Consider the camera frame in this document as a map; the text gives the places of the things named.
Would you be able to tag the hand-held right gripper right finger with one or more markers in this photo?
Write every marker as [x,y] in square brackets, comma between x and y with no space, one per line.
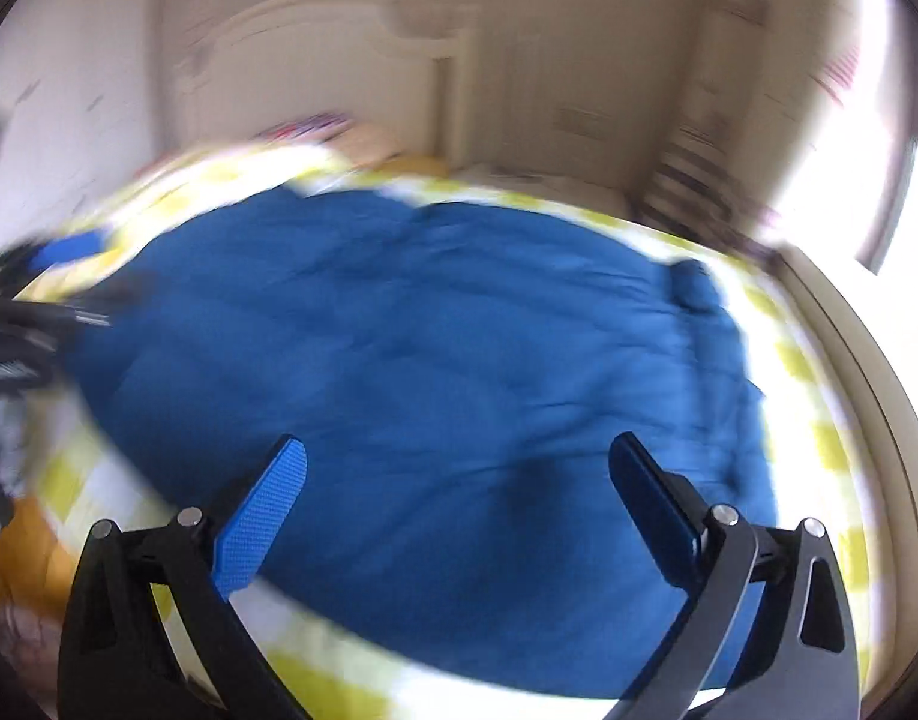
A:
[650,506]

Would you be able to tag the white wooden headboard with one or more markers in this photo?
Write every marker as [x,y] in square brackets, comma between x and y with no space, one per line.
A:
[309,67]

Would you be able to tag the yellow checked bed sheet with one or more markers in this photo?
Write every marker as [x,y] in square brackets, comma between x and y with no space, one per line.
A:
[796,367]

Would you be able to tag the yellow pillow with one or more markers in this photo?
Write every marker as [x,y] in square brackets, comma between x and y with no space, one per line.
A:
[418,163]

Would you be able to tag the striped curtain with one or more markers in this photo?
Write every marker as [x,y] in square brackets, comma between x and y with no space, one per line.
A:
[699,127]

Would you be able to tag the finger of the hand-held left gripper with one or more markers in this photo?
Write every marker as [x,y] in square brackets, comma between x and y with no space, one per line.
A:
[69,249]
[110,300]

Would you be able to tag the blue puffer jacket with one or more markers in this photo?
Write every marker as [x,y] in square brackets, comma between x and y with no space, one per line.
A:
[429,360]

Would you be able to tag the beige window ledge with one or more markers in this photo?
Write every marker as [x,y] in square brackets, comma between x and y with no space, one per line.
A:
[871,360]

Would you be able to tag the colourful patterned pillow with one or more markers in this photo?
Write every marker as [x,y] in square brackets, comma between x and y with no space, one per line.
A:
[301,126]

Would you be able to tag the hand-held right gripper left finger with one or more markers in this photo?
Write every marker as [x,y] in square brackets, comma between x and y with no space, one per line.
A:
[260,517]

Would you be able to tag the orange cloth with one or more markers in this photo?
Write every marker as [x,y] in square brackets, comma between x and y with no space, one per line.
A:
[28,555]

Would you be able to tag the window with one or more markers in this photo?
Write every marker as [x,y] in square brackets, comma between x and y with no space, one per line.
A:
[905,187]

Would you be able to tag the white nightstand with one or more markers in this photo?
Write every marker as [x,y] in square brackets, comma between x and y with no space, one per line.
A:
[549,184]

